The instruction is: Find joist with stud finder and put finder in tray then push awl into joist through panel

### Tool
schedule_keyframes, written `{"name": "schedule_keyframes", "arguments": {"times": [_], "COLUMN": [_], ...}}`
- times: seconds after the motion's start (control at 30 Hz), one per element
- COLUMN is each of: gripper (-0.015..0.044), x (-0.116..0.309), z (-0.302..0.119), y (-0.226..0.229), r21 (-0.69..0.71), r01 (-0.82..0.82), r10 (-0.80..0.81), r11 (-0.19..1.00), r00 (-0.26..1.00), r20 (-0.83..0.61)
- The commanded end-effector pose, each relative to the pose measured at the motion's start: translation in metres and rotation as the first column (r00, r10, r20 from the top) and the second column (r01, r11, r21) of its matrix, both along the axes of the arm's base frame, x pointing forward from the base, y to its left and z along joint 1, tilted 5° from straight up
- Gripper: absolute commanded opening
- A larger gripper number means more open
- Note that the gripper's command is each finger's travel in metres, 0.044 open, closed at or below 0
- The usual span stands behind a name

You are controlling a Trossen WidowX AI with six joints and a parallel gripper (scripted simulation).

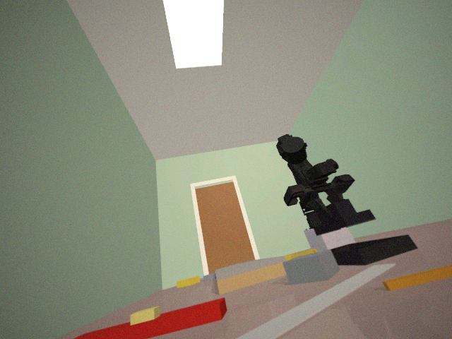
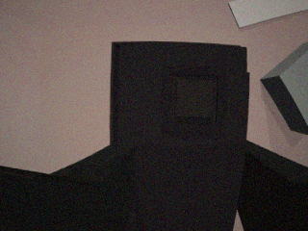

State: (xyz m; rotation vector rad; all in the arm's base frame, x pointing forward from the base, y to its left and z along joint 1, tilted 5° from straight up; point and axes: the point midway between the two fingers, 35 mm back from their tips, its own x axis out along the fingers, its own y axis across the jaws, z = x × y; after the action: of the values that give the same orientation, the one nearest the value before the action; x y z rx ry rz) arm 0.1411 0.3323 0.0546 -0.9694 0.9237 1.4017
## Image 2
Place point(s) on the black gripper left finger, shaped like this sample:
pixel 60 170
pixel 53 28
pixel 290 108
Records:
pixel 94 194

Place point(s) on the white flat strip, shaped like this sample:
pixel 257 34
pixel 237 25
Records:
pixel 248 12

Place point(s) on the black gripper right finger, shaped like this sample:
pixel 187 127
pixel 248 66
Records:
pixel 274 192

